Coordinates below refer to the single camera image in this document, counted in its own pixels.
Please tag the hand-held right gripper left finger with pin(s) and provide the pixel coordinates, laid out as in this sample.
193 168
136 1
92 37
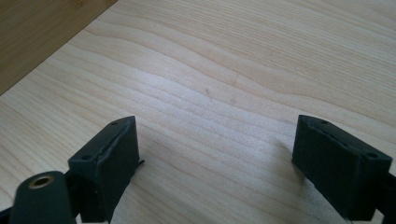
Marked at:
115 161

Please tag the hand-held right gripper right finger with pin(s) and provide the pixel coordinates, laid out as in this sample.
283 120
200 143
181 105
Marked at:
336 165

